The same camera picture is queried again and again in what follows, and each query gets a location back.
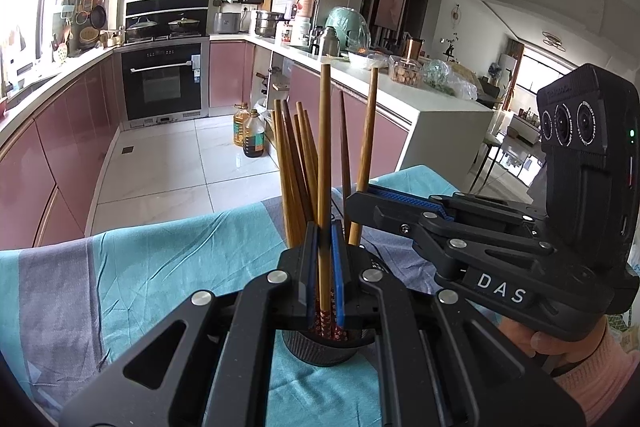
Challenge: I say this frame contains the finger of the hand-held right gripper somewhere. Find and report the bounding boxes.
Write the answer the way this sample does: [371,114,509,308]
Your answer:
[369,186,540,222]
[346,191,556,277]

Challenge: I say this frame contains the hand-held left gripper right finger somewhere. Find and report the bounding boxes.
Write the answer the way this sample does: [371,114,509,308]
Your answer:
[330,224,586,427]

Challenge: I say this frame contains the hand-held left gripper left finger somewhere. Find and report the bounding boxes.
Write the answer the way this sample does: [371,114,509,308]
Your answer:
[59,222,321,427]

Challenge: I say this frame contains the red-tipped wooden chopstick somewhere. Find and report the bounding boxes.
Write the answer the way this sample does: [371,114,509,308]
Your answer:
[347,67,379,248]
[319,62,333,340]

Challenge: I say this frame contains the black mesh utensil holder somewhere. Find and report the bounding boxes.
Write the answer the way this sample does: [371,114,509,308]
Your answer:
[280,242,398,369]

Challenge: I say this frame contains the bunch of wooden chopsticks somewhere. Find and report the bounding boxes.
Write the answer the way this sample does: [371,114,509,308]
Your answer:
[272,92,352,343]

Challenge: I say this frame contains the person's right forearm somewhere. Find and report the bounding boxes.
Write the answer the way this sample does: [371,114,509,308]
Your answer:
[550,317,640,425]

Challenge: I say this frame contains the person's right hand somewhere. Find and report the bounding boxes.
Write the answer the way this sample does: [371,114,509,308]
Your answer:
[499,314,609,376]

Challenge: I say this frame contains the large balcony window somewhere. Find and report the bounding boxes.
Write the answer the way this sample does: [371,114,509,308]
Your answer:
[517,47,576,108]

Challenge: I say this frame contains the clear snack container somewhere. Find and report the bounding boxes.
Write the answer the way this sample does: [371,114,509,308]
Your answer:
[389,56,423,86]

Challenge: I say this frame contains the plastic bag of greens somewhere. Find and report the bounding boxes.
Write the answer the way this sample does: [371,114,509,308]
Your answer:
[422,59,478,100]

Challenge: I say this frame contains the dark cooking oil bottle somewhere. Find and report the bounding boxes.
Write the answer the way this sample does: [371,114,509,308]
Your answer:
[242,109,266,158]

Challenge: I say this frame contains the white bowl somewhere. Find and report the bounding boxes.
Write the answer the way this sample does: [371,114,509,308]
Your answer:
[347,49,388,70]

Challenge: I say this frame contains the white plastic bag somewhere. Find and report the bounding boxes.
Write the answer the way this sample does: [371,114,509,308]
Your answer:
[255,99,276,128]

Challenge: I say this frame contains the yellow cooking oil bottle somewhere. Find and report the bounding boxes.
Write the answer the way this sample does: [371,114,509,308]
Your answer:
[232,103,253,146]

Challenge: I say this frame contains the teal grey patterned tablecloth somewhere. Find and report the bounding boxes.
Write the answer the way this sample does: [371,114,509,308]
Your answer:
[0,164,501,427]

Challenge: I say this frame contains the steel thermos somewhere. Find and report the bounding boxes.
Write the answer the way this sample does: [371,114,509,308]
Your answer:
[320,26,341,56]

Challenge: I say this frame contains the white jar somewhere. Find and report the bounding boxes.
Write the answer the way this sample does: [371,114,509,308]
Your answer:
[292,17,312,46]

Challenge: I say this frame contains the steel stock pot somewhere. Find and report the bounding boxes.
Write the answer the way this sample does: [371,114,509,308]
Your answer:
[255,9,283,38]

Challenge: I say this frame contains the black built-in oven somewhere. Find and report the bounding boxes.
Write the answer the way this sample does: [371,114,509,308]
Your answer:
[120,41,210,122]

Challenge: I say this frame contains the silver toaster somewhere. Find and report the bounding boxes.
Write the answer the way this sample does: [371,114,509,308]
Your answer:
[214,11,241,34]

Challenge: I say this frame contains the lidded black cooking pot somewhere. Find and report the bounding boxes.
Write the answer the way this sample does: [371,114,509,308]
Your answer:
[167,16,201,35]

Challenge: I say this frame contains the pink kitchen base cabinets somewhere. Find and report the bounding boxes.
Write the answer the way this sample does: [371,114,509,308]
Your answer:
[0,39,423,253]

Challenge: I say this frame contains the black wok with lid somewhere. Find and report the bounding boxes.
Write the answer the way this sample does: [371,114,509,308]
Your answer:
[125,18,158,42]

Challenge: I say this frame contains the black range hood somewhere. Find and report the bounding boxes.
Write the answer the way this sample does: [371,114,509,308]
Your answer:
[125,0,211,42]

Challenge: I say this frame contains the wall painting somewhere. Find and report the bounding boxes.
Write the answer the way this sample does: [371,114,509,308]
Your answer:
[375,0,407,30]

